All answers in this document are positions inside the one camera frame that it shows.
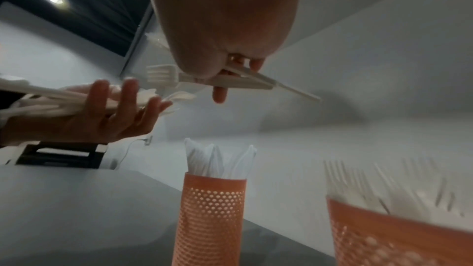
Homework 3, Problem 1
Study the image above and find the person's left hand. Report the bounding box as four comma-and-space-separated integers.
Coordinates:
0, 78, 174, 146

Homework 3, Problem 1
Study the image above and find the person's right hand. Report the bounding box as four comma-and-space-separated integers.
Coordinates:
141, 0, 318, 104

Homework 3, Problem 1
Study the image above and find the bundle of white cutlery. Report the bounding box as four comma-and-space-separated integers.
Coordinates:
0, 75, 198, 120

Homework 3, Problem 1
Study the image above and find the orange mesh cup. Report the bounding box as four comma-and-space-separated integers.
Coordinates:
171, 171, 248, 266
325, 196, 473, 266

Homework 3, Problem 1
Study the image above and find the bunch of white forks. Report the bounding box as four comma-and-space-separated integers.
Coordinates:
322, 156, 473, 232

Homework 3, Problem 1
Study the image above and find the black wristband with marker tags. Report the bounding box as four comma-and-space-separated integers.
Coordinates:
0, 89, 27, 114

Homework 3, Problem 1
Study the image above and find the white wall plug with cable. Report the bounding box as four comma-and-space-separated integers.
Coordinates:
109, 134, 155, 171

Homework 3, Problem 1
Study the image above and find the dark glass window white frame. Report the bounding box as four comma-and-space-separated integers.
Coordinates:
0, 0, 155, 77

